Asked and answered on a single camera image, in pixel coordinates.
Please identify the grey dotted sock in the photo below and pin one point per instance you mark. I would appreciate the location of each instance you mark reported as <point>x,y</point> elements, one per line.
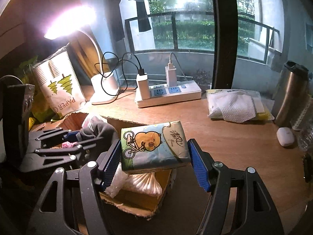
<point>98,129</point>

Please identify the white earbuds case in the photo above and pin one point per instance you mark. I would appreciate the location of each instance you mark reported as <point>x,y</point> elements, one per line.
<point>285,136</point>

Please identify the white charger with black cable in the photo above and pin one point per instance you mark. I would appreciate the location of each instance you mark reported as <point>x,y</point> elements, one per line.
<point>141,79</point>

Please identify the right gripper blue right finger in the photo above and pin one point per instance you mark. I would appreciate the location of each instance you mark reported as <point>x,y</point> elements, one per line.
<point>255,211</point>

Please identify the paper cup pack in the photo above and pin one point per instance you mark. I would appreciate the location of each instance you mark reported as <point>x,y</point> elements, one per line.
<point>59,84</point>

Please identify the white power strip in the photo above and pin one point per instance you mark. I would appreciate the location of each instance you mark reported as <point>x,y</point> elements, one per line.
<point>162,94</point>

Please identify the cartoon tissue pack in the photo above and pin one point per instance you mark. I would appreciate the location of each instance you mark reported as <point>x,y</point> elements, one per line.
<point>152,148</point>

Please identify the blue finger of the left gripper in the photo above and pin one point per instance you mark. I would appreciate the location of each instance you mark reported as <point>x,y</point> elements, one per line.
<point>77,155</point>
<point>58,135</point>

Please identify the brown curtain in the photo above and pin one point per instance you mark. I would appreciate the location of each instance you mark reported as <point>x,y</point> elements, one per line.
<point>85,52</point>

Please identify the white charger adapter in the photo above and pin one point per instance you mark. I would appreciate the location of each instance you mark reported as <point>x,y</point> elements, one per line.
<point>170,71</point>

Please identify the clear water bottle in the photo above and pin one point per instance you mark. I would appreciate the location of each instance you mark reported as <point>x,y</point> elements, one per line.
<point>302,123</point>

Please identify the green yellow plastic bag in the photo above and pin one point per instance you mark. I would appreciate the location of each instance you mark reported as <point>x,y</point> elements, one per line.
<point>40,109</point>

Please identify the wipes pack on table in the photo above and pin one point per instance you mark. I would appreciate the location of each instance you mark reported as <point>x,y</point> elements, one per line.
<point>237,105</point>

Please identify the hanging black trousers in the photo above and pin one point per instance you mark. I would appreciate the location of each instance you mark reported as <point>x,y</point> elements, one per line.
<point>115,21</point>

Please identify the pink plush toy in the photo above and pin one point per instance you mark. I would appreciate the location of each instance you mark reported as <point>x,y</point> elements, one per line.
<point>68,144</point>

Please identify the black balcony railing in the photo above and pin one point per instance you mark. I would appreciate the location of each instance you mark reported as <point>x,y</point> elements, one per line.
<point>194,31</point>

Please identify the cotton swab pack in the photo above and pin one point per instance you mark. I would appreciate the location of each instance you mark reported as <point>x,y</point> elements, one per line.
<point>138,183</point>

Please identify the white desk lamp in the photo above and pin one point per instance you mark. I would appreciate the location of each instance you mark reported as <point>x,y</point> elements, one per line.
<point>75,24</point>

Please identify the brown cardboard box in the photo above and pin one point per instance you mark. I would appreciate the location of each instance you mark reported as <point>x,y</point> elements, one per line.
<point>59,145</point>

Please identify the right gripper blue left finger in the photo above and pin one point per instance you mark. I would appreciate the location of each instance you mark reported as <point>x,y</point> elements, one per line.
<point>54,209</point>

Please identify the steel thermos mug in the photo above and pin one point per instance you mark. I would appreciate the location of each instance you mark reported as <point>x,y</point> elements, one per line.
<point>290,90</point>

